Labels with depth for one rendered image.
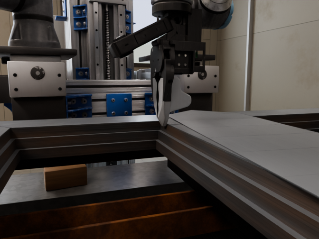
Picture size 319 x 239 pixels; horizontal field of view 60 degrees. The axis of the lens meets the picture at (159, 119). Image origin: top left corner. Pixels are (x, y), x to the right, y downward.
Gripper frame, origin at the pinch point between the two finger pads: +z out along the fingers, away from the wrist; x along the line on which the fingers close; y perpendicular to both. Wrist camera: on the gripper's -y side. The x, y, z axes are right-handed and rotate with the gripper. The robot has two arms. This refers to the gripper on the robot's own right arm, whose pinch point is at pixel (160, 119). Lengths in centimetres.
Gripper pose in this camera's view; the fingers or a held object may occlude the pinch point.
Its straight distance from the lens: 51.2
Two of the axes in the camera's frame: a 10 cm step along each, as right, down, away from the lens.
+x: -3.1, -1.4, 9.4
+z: 0.0, 9.9, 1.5
